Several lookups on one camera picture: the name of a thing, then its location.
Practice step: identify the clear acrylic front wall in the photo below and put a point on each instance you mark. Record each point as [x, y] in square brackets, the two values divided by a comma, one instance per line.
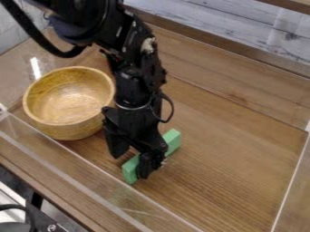
[84, 191]

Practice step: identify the green rectangular block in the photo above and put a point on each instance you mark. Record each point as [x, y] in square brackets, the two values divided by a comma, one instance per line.
[172, 138]

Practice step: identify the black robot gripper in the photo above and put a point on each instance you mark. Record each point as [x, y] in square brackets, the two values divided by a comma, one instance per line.
[132, 127]

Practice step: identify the brown wooden bowl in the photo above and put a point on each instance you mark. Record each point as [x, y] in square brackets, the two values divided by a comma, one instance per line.
[62, 102]

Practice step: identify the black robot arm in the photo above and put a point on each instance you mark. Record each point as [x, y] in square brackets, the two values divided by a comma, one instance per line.
[101, 22]

